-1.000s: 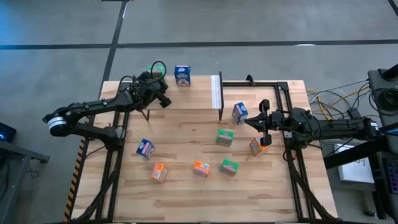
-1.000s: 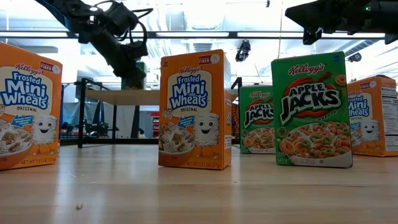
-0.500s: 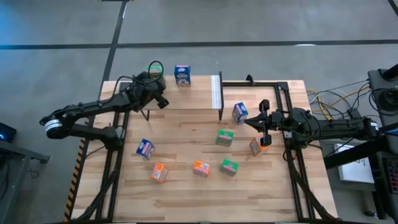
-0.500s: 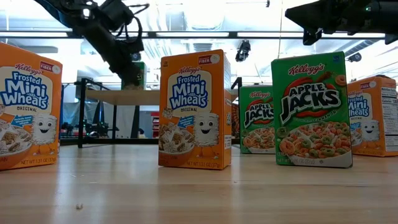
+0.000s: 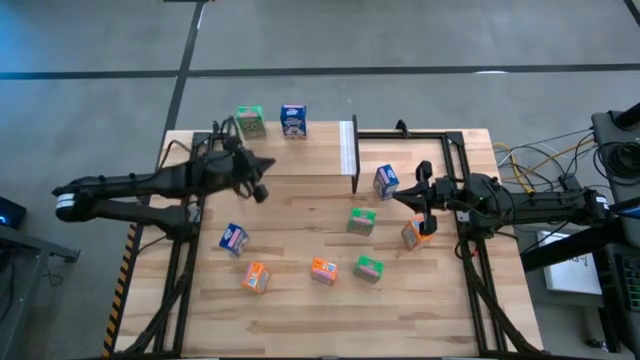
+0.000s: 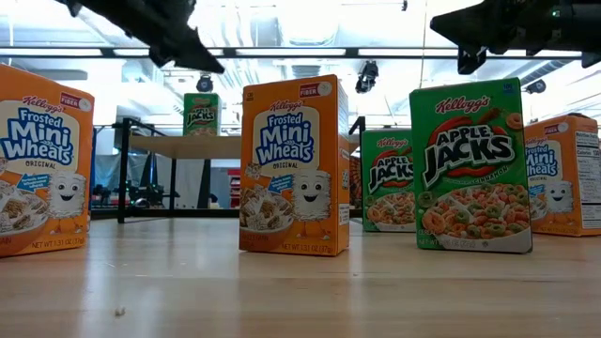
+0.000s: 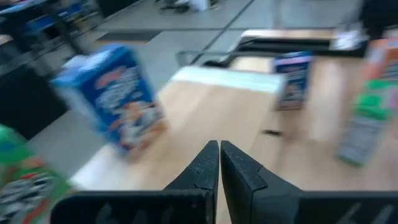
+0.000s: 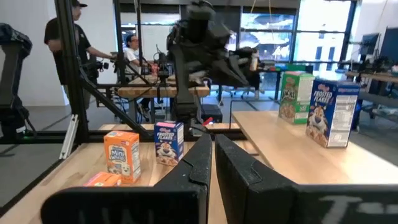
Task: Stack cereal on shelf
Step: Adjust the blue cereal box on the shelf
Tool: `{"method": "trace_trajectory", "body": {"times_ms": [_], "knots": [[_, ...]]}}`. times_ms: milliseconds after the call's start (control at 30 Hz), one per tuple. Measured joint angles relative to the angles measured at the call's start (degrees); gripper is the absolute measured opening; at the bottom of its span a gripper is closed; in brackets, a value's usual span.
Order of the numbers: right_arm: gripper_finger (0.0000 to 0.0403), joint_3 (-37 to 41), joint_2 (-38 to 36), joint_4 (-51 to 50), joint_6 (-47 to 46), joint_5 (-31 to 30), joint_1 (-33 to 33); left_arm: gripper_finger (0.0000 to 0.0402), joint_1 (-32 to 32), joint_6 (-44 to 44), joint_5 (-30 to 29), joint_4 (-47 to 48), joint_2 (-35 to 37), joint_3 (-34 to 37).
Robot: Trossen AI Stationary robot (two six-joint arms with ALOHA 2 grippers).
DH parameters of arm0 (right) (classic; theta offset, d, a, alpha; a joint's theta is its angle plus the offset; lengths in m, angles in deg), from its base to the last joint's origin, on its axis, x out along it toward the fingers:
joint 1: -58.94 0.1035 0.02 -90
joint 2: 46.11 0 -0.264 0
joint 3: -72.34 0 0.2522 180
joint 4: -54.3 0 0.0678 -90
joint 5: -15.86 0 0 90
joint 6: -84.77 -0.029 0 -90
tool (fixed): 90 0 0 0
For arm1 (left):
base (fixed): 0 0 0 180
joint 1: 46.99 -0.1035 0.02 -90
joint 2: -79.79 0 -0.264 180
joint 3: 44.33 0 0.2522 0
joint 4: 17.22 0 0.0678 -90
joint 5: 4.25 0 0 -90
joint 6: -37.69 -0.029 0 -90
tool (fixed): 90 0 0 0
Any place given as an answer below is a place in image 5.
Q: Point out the dark keyboard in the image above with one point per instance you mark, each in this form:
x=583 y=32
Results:
x=631 y=280

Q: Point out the orange Frosted Mini Wheats box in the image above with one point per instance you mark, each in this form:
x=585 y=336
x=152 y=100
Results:
x=411 y=239
x=324 y=270
x=256 y=276

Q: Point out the small black floor object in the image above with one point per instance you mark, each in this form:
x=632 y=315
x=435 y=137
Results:
x=597 y=344

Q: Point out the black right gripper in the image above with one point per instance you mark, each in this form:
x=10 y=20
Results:
x=442 y=195

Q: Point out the black device with blue light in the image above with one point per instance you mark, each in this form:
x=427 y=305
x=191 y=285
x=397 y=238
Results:
x=9 y=212

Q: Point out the dark grey equipment cabinet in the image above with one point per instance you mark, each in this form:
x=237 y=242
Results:
x=607 y=130

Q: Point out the grey side table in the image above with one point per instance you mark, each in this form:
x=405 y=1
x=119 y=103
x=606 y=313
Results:
x=30 y=245

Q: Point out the blue Frosted Flakes cereal box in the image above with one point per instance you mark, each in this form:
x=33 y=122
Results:
x=234 y=239
x=385 y=182
x=293 y=121

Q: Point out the blue lit screen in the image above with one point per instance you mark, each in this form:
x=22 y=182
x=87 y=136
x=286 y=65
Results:
x=625 y=211

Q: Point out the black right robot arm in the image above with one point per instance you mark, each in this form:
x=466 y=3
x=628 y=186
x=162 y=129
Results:
x=540 y=205

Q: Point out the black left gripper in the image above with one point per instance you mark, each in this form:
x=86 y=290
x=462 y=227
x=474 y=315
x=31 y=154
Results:
x=230 y=172

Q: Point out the yellow black hazard tape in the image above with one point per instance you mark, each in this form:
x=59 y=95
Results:
x=120 y=290

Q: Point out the black aluminium rig frame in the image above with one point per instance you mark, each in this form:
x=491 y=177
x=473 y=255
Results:
x=425 y=135

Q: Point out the green Apple Jacks cereal box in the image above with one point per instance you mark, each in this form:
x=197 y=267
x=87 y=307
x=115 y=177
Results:
x=250 y=122
x=361 y=221
x=368 y=269

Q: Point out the white sheet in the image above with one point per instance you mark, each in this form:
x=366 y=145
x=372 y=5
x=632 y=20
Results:
x=570 y=270

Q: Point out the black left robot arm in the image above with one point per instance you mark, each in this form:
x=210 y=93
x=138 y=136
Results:
x=150 y=182

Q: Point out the black slanted beam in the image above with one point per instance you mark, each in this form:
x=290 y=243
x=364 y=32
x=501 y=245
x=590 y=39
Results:
x=575 y=244

